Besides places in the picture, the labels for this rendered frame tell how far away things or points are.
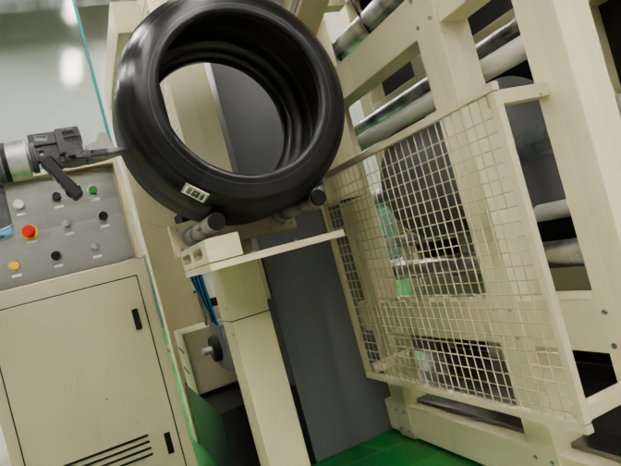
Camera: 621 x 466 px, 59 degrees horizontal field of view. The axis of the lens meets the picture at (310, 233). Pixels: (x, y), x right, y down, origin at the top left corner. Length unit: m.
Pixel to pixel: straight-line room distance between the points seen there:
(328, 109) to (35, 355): 1.24
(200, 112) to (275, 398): 0.92
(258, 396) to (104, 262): 0.74
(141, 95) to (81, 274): 0.86
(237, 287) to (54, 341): 0.66
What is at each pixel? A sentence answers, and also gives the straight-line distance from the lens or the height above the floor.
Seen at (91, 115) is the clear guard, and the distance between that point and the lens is 2.17.
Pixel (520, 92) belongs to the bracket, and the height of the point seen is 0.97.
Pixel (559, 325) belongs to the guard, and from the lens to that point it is 1.16.
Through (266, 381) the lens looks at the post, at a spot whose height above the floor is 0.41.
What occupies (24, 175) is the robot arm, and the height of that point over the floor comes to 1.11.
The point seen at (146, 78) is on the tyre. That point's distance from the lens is 1.37.
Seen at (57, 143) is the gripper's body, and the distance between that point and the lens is 1.41.
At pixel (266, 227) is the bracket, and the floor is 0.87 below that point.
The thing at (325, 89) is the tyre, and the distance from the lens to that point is 1.49.
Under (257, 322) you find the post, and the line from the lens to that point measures 1.75.
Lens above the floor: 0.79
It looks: 1 degrees up
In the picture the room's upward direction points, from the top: 15 degrees counter-clockwise
